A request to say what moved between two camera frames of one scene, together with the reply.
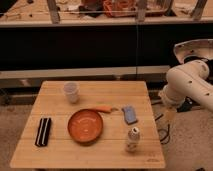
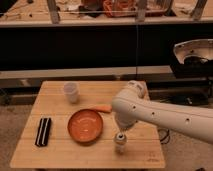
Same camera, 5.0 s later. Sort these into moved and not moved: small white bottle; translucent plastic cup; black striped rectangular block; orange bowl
Moved: small white bottle
Not moved: orange bowl; black striped rectangular block; translucent plastic cup
